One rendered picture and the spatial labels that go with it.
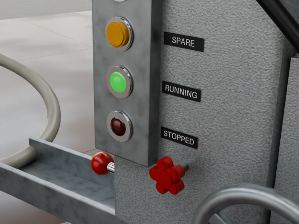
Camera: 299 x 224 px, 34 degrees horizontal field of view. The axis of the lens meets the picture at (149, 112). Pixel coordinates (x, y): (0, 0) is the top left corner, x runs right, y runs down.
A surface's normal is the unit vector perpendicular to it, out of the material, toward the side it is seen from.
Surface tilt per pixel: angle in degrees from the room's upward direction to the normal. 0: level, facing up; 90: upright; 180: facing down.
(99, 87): 90
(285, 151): 90
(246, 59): 90
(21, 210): 0
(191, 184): 90
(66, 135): 0
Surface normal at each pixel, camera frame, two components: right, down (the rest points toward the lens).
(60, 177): -0.01, -0.94
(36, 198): -0.61, 0.28
